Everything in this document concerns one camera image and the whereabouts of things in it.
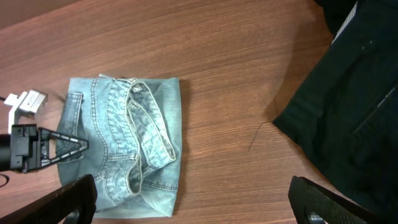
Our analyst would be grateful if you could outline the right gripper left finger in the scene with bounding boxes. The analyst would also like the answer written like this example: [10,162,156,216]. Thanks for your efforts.
[1,174,98,224]

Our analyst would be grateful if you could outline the light blue denim shorts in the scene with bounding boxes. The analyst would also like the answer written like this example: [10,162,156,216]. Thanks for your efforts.
[57,75,182,219]

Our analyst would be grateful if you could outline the black garment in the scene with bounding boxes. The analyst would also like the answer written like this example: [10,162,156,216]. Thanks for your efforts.
[274,1,397,222]

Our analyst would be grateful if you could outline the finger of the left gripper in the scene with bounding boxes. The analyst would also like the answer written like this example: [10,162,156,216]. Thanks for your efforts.
[38,128,89,170]

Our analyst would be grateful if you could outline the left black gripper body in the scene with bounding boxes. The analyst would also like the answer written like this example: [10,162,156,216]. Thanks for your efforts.
[10,124,41,173]

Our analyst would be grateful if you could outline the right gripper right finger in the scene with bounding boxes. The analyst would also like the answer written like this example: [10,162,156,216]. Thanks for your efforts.
[288,176,393,224]

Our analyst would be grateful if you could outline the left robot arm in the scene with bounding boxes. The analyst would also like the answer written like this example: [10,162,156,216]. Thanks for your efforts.
[1,124,89,173]

